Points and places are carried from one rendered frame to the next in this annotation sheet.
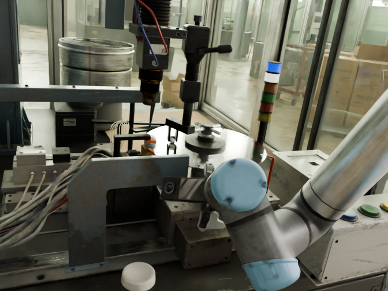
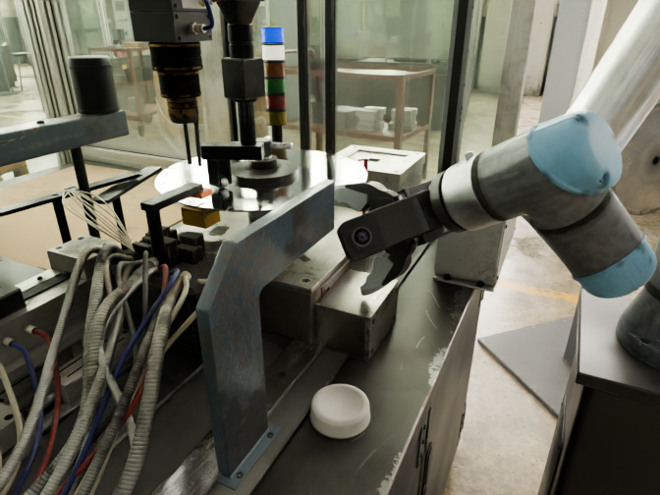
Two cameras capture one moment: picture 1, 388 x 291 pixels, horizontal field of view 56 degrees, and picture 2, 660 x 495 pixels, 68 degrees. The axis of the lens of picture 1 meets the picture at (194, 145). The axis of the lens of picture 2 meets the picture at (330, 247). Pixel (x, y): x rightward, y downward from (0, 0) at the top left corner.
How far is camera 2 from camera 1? 0.49 m
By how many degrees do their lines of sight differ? 37
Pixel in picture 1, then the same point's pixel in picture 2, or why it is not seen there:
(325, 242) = (496, 234)
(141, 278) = (354, 407)
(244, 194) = (612, 160)
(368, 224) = not seen: hidden behind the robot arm
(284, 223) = not seen: hidden behind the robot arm
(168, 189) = (364, 238)
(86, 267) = (253, 454)
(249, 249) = (616, 242)
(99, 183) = (249, 285)
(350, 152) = (643, 68)
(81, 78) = not seen: outside the picture
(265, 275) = (641, 266)
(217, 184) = (584, 159)
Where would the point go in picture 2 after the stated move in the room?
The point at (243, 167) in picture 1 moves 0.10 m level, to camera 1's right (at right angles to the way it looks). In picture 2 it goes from (595, 122) to (640, 109)
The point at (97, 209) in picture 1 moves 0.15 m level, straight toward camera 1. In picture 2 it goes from (251, 339) to (387, 400)
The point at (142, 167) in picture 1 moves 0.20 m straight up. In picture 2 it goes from (293, 224) to (286, 12)
